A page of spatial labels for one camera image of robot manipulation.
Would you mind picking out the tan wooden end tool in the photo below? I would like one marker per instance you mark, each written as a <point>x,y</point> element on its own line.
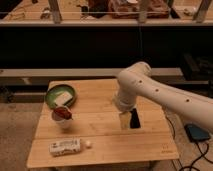
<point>125,120</point>

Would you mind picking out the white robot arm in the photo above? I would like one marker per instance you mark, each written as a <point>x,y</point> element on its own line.
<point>136,80</point>

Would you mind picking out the black smartphone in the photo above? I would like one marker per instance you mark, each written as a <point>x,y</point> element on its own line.
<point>134,121</point>

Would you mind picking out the wooden table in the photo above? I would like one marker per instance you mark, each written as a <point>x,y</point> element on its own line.
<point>96,119</point>

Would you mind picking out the long metal shelf bench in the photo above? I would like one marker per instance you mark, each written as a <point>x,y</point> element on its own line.
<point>108,72</point>

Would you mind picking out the red object in cup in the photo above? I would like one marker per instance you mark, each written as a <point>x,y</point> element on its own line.
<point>63,112</point>

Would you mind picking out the white labelled plastic bottle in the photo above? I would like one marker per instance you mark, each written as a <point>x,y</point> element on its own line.
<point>70,146</point>

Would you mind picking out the white block in bowl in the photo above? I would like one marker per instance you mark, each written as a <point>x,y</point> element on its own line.
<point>63,98</point>

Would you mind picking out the black foot pedal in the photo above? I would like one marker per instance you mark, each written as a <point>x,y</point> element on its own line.
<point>195,133</point>

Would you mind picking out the green round bowl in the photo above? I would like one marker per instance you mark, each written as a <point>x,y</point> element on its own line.
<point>55,91</point>

